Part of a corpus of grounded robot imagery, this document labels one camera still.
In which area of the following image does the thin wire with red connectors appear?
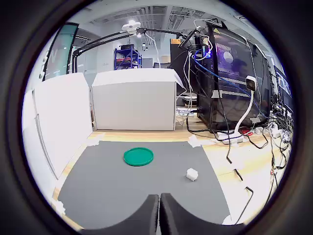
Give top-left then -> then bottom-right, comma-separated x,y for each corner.
265,137 -> 287,204

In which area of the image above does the black monitor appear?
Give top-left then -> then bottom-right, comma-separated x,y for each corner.
169,38 -> 197,95

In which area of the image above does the white gooseneck webcam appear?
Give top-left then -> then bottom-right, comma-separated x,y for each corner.
231,75 -> 256,143

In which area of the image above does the black cable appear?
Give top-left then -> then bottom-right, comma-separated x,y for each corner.
225,132 -> 254,225

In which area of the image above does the blue shelf rack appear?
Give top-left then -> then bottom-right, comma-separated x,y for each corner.
113,45 -> 143,71

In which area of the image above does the white masking tape piece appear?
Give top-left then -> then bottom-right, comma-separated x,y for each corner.
85,138 -> 106,147
187,135 -> 204,148
49,198 -> 67,216

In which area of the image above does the round green lid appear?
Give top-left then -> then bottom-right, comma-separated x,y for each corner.
123,146 -> 155,167

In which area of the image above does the black computer tower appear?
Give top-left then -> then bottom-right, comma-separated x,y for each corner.
195,21 -> 272,133

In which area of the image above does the white overhead camera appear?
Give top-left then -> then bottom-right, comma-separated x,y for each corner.
121,20 -> 141,38

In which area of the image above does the small white plastic terminal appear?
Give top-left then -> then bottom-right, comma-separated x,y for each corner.
185,167 -> 199,182

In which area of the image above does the computer screen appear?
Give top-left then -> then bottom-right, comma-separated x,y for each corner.
273,65 -> 293,99

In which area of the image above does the white power strip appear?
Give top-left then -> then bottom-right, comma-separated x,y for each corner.
214,131 -> 246,145

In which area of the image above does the teal banner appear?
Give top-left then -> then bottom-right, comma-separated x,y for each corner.
38,23 -> 79,82

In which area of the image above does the white cable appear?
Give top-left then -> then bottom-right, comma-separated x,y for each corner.
144,32 -> 162,70

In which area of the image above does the wide white partition box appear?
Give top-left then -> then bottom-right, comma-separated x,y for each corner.
91,68 -> 186,132

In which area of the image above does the blue cable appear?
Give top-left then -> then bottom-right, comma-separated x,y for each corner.
192,51 -> 255,99

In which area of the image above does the dark grey mat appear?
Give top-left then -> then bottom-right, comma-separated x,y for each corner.
58,140 -> 232,231

